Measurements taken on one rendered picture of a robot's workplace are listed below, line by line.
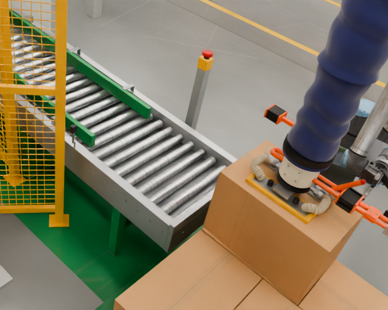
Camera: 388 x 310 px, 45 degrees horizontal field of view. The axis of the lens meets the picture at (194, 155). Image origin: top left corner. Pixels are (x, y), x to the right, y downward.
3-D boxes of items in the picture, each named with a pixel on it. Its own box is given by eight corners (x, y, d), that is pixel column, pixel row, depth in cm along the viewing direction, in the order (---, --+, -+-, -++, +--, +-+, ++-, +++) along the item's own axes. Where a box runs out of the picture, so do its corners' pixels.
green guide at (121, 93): (0, 15, 363) (0, 4, 357) (13, 13, 370) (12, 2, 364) (146, 119, 300) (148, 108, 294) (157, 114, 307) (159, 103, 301)
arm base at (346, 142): (332, 125, 294) (339, 112, 288) (361, 134, 294) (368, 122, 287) (331, 144, 281) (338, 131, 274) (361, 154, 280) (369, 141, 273)
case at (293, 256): (202, 226, 243) (220, 171, 217) (246, 192, 269) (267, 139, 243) (297, 304, 218) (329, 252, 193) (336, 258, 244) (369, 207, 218)
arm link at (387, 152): (396, 165, 234) (406, 151, 227) (387, 177, 226) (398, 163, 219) (379, 155, 237) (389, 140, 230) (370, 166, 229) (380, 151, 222)
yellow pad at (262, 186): (244, 181, 215) (247, 173, 212) (256, 171, 222) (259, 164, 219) (307, 225, 202) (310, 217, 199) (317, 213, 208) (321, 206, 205)
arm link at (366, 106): (344, 115, 287) (357, 93, 275) (371, 127, 284) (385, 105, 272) (339, 128, 277) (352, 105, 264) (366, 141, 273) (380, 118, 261)
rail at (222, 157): (12, 31, 378) (10, 8, 366) (18, 29, 382) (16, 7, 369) (235, 192, 287) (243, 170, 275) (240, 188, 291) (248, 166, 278)
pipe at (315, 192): (249, 173, 214) (252, 165, 211) (277, 152, 231) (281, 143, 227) (311, 217, 201) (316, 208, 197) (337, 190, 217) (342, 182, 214)
